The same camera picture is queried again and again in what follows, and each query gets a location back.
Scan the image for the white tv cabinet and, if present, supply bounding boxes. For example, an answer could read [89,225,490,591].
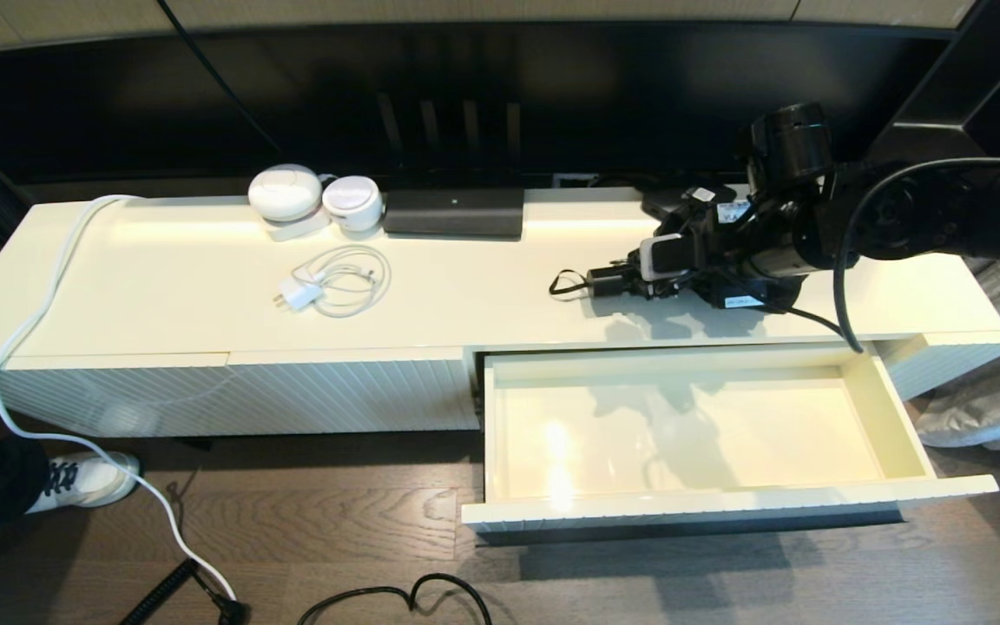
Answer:
[0,181,1000,438]

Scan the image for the black shelf unit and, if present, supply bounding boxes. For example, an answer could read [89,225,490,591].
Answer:
[856,0,1000,174]

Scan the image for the black router with antennas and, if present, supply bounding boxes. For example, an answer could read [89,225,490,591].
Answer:
[376,91,525,240]

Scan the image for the white fluted drawer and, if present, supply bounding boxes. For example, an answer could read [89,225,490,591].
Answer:
[461,343,1000,532]

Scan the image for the large white dome device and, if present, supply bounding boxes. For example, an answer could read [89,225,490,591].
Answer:
[247,163,332,243]

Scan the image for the black set-top box with label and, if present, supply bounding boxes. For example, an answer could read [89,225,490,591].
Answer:
[641,181,735,222]

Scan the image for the white charger with coiled cable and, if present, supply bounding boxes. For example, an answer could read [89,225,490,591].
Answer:
[273,244,392,319]

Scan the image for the thin black floor cable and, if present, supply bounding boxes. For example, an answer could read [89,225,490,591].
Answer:
[296,573,494,625]

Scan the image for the black coiled cable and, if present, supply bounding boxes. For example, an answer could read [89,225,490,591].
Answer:
[122,558,249,625]

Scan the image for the black umbrella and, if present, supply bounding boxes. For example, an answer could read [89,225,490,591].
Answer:
[549,260,805,315]

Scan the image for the black television screen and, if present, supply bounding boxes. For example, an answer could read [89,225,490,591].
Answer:
[0,24,961,188]

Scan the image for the small white round device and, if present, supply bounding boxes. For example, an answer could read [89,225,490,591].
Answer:
[323,175,384,233]

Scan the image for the grey curtain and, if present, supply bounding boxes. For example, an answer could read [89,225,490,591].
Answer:
[917,130,1000,448]

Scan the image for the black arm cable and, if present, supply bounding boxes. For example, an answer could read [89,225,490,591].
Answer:
[760,155,1000,352]

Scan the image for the labelled black wrist camera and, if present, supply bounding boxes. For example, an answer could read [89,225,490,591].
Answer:
[713,198,757,227]

